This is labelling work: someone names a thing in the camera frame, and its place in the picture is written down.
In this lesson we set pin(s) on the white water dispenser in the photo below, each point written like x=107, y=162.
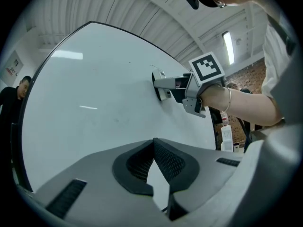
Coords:
x=226, y=138

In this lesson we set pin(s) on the person's right forearm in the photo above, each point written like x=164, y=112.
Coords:
x=248, y=107

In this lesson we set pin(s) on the grey whiteboard eraser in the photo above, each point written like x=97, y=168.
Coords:
x=163, y=94

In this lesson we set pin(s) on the person's white shirt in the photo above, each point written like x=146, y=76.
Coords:
x=274, y=55

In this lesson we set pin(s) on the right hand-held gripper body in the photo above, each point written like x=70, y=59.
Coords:
x=206, y=67

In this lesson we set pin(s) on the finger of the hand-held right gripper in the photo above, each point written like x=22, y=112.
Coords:
x=168, y=83
x=178, y=94

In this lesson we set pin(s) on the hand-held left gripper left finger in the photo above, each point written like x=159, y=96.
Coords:
x=94, y=171

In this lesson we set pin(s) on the black-framed whiteboard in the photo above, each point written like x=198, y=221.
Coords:
x=94, y=91

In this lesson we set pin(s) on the long ceiling light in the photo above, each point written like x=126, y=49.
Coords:
x=229, y=47

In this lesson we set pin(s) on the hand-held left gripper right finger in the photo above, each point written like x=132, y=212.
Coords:
x=203, y=164

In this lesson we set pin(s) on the white wall sign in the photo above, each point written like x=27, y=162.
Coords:
x=13, y=67

